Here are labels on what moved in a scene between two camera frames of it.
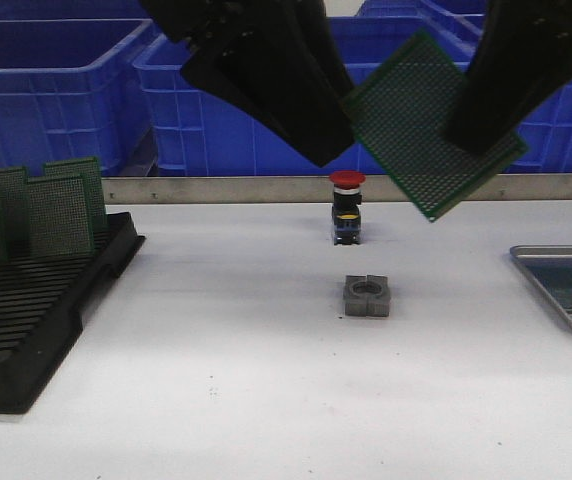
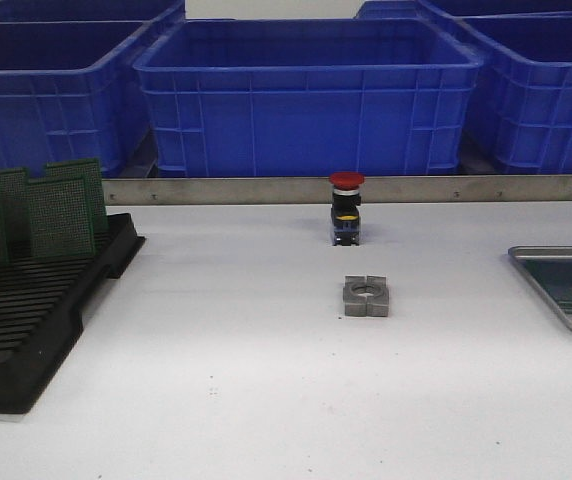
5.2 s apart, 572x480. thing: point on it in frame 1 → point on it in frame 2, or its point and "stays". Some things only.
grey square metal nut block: x=367 y=295 stays
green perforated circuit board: x=400 y=113 → x=571 y=278
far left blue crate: x=58 y=11 stays
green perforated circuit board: x=89 y=168 stays
